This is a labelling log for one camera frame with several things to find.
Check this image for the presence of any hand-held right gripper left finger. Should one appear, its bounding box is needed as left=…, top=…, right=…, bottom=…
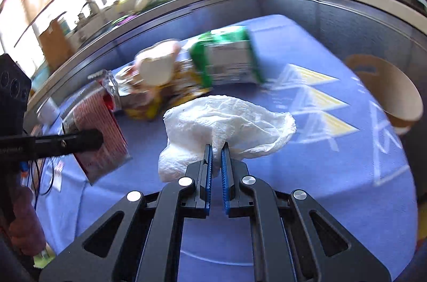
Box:
left=39, top=143, right=214, bottom=282

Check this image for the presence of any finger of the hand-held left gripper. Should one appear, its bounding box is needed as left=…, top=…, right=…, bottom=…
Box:
left=31, top=129, right=104, bottom=158

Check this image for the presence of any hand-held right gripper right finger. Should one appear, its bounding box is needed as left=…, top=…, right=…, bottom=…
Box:
left=221, top=142, right=392, bottom=282

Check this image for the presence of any red brown cardboard box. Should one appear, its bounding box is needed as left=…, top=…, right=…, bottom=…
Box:
left=62, top=90, right=131, bottom=186

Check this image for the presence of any white plastic bag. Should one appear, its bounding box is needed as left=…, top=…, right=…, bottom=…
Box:
left=157, top=95, right=297, bottom=183

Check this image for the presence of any person's left hand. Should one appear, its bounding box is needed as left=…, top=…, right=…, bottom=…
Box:
left=10, top=187, right=46, bottom=256

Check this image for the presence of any white paper cup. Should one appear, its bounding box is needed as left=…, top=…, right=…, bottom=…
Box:
left=36, top=98, right=61, bottom=124

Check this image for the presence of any wooden cutting board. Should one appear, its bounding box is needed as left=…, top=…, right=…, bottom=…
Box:
left=38, top=18, right=77, bottom=76

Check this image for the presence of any clear silver foil wrapper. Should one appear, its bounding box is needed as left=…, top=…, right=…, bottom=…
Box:
left=88, top=68, right=134, bottom=111

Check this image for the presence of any yellow patterned snack wrapper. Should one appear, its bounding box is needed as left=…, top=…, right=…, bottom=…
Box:
left=125, top=58, right=214, bottom=120

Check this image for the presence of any blue printed tablecloth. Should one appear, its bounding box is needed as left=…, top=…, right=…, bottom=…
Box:
left=33, top=14, right=419, bottom=282

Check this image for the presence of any white tub with lid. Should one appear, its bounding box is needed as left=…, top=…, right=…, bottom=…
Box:
left=133, top=40, right=182, bottom=87

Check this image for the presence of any green snack package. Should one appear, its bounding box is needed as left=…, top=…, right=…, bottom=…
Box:
left=188, top=25, right=266, bottom=92

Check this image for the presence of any purple green cloth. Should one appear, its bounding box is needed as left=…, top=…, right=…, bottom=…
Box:
left=113, top=15, right=137, bottom=26

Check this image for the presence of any black cable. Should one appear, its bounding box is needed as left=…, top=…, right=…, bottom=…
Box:
left=31, top=158, right=58, bottom=196

